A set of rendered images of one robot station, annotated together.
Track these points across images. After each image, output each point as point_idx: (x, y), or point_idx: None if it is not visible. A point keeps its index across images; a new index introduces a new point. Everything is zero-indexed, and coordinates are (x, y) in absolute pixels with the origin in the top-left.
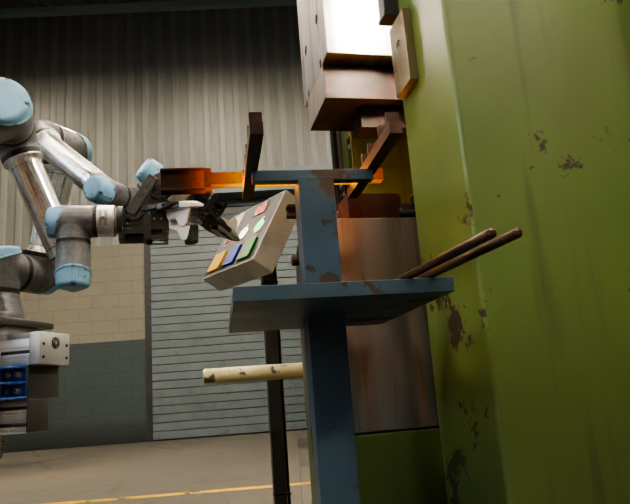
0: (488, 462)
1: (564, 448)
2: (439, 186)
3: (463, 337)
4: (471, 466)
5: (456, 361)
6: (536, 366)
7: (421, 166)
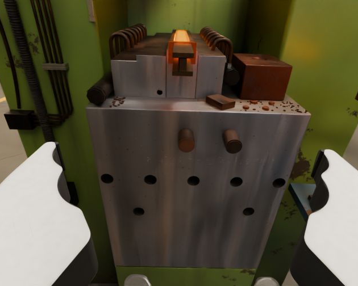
0: (297, 223)
1: None
2: (335, 75)
3: (306, 175)
4: (277, 225)
5: (288, 184)
6: None
7: (313, 42)
